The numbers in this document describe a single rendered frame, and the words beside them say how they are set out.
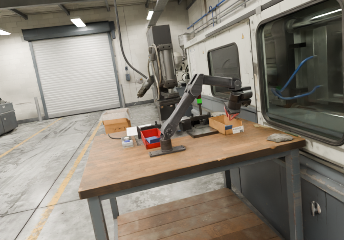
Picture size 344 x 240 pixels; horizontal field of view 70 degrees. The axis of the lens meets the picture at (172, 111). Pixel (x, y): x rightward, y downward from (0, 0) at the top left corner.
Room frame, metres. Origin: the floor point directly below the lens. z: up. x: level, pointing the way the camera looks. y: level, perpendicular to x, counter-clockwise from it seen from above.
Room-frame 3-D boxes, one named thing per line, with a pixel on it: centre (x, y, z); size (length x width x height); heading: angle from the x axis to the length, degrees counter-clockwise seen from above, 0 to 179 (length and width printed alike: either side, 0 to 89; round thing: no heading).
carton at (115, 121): (5.06, 1.16, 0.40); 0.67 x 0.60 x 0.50; 4
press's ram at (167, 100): (1.78, 0.02, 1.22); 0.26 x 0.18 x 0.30; 12
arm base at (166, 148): (1.29, 0.06, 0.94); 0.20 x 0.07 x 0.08; 102
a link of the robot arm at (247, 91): (1.41, -0.41, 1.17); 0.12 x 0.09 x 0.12; 105
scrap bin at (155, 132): (1.51, 0.15, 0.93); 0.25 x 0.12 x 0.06; 12
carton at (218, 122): (1.58, -0.34, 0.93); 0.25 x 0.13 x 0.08; 12
